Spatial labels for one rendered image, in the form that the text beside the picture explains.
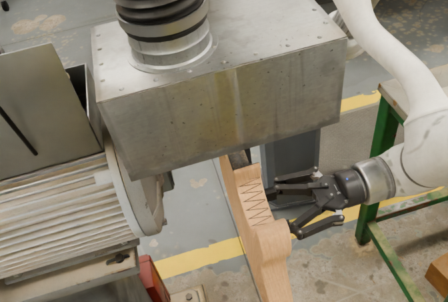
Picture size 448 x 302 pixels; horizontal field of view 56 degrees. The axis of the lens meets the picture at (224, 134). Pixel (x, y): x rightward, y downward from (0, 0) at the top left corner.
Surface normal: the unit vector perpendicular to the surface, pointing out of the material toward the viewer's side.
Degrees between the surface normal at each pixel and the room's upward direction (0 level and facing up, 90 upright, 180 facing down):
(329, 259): 0
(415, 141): 81
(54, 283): 0
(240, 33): 0
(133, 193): 59
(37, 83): 90
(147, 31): 90
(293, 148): 90
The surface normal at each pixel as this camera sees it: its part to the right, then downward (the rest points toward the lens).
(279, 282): 0.18, 0.36
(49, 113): 0.26, 0.66
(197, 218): -0.12, -0.69
